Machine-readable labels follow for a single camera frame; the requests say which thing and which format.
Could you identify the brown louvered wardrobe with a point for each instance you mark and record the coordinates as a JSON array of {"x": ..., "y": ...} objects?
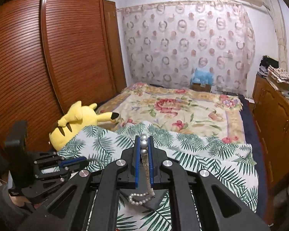
[{"x": 52, "y": 54}]

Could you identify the circle patterned sheer curtain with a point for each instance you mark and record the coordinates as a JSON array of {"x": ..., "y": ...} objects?
[{"x": 166, "y": 42}]

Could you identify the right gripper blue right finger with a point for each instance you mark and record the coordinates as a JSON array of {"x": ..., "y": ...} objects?
[{"x": 153, "y": 162}]

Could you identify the yellow pikachu plush toy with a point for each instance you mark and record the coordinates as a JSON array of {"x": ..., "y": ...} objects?
[{"x": 77, "y": 117}]

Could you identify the black open jewelry box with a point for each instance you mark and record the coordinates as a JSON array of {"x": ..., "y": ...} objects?
[{"x": 146, "y": 200}]

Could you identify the wooden sideboard cabinet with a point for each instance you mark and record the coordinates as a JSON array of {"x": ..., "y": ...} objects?
[{"x": 271, "y": 115}]

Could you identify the tied beige window curtain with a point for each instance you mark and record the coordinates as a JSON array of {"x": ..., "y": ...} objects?
[{"x": 279, "y": 24}]

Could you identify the folded clothes stack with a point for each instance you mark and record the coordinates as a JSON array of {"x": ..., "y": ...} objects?
[{"x": 270, "y": 68}]

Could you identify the floral bed blanket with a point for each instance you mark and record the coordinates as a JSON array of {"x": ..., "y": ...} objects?
[{"x": 179, "y": 110}]

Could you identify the blue plush toy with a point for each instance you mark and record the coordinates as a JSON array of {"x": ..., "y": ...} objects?
[{"x": 202, "y": 77}]

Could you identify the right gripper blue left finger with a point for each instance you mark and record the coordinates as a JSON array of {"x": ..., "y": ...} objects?
[{"x": 135, "y": 164}]

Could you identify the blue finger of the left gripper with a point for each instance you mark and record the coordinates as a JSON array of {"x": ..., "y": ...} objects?
[{"x": 81, "y": 161}]

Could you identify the dark blue bed sheet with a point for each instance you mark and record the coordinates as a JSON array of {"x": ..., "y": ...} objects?
[{"x": 251, "y": 137}]

